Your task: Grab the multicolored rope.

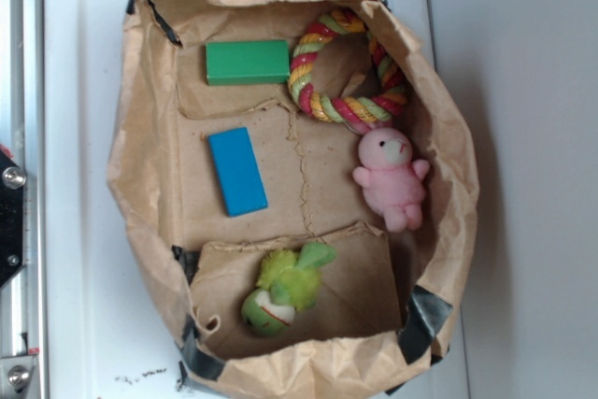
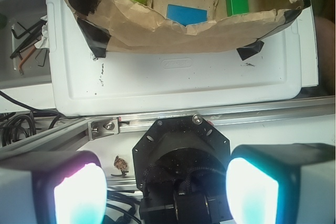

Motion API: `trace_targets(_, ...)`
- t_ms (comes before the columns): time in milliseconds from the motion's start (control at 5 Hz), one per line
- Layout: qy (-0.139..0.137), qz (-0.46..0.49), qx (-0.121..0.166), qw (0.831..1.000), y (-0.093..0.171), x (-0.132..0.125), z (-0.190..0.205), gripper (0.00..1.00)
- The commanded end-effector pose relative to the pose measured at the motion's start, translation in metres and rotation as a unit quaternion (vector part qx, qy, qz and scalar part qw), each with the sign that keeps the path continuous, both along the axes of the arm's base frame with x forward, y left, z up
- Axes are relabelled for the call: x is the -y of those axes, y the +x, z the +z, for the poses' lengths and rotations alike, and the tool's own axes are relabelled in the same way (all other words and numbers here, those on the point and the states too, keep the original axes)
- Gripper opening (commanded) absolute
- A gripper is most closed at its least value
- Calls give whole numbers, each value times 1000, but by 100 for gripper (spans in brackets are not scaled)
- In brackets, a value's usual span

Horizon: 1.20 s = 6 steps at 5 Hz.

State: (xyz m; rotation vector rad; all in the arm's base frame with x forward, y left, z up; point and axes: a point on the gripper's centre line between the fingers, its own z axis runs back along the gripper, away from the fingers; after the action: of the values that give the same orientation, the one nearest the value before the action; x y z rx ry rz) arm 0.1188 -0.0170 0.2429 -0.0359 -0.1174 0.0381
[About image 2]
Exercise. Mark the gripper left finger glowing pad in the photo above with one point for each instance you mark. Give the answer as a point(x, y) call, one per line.
point(52, 187)

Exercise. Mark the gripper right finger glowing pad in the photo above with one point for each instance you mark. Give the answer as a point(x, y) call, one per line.
point(282, 183)

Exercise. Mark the hex key set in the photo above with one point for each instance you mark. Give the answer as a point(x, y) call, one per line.
point(27, 47)

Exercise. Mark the brown paper bag tray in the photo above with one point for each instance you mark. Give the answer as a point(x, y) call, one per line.
point(128, 26)

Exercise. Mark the green rectangular block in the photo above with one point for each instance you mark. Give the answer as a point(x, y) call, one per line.
point(237, 7)

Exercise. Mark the blue rectangular block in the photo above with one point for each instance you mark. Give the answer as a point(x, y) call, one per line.
point(186, 15)

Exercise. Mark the aluminum extrusion rail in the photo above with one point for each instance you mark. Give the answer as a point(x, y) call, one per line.
point(305, 120)

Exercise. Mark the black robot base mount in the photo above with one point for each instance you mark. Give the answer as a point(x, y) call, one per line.
point(180, 166)

